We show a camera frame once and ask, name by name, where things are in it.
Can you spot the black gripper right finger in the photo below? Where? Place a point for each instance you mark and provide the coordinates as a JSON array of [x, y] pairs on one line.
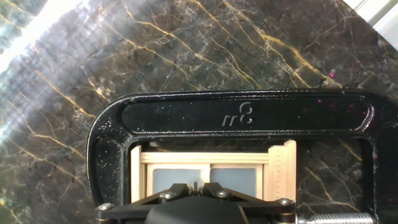
[[248, 202]]

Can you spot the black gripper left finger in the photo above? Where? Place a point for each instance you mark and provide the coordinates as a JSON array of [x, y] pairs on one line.
[[155, 199]]

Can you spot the wooden sliding window model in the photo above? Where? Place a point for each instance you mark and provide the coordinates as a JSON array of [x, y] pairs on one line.
[[280, 171]]

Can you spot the black C-clamp with screw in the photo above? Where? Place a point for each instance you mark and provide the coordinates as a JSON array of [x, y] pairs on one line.
[[186, 115]]

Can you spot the dark marble mat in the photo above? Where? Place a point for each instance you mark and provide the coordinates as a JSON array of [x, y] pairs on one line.
[[217, 46]]

